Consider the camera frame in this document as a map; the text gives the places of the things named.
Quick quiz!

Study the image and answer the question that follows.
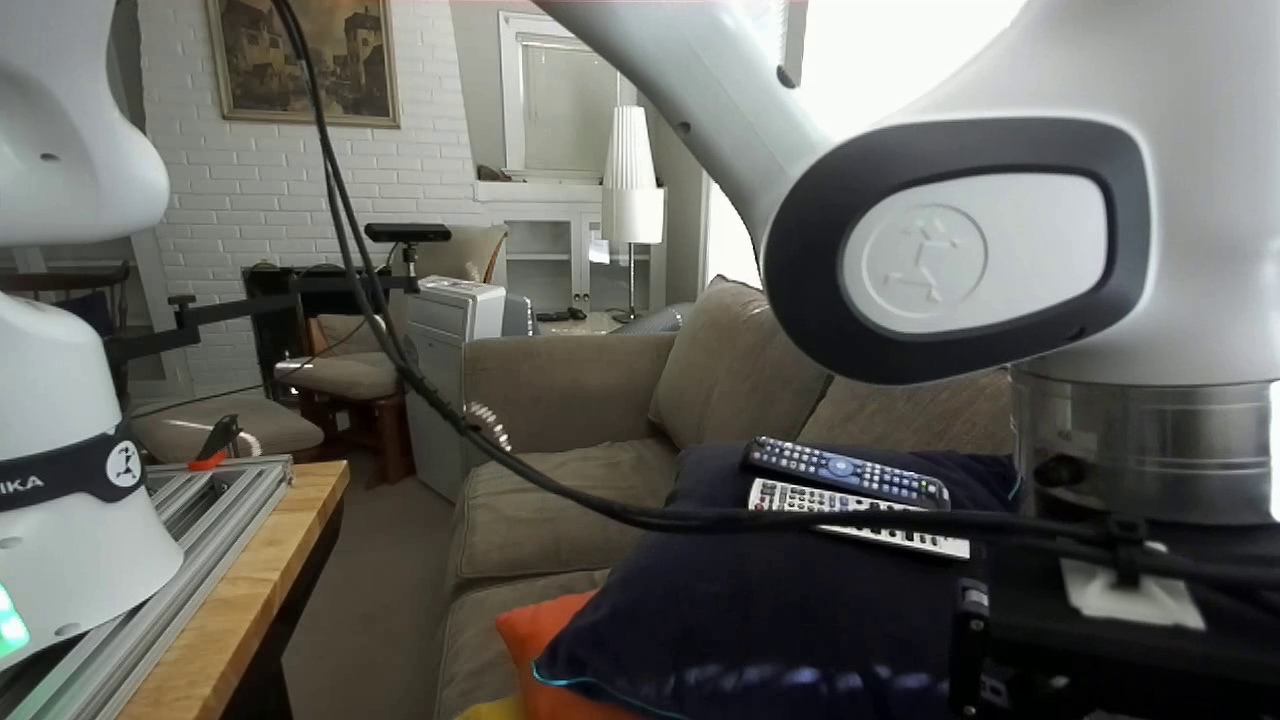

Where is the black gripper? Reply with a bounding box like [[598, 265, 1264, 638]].
[[951, 571, 1280, 720]]

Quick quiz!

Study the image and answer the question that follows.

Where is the large dark navy pillow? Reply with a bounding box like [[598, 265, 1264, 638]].
[[531, 440, 1031, 720]]

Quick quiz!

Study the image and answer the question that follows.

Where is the orange pillow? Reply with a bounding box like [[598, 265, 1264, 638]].
[[492, 586, 645, 720]]

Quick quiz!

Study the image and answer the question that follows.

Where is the grey-green fabric sofa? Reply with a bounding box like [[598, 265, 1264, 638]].
[[429, 270, 1280, 720]]

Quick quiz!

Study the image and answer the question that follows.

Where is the yellow pillow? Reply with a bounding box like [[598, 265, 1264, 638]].
[[456, 686, 538, 720]]

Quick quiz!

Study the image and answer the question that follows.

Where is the white remote control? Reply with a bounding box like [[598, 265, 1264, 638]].
[[740, 473, 977, 564]]

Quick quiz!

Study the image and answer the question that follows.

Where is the black remote control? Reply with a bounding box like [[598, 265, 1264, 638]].
[[740, 431, 959, 516]]

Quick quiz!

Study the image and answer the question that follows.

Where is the white floor lamp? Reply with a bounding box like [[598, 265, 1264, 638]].
[[598, 98, 669, 324]]

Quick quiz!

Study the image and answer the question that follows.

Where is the white air purifier box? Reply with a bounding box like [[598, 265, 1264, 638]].
[[402, 274, 538, 503]]

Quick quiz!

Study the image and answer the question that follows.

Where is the beige cushioned armchair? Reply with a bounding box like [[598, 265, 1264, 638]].
[[274, 218, 513, 488]]

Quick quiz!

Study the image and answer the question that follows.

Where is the white framed mirror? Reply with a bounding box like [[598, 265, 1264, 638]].
[[495, 7, 626, 189]]

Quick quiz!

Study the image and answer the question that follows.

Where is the wooden table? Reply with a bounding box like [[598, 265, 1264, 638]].
[[115, 456, 358, 720]]

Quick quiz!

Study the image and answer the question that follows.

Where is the beige ottoman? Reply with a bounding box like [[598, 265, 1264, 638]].
[[127, 392, 333, 468]]

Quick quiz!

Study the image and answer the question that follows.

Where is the red clamp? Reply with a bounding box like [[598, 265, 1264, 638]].
[[190, 410, 263, 473]]

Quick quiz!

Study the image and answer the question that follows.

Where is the black table leg frame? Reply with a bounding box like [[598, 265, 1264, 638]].
[[218, 512, 353, 720]]

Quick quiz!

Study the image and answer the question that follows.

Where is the black stereo camera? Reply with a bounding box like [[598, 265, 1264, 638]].
[[364, 218, 456, 248]]

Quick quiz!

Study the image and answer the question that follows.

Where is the black camera boom pole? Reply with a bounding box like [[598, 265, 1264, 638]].
[[102, 238, 415, 362]]

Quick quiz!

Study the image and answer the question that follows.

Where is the framed wall painting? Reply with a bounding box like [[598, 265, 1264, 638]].
[[202, 0, 403, 132]]

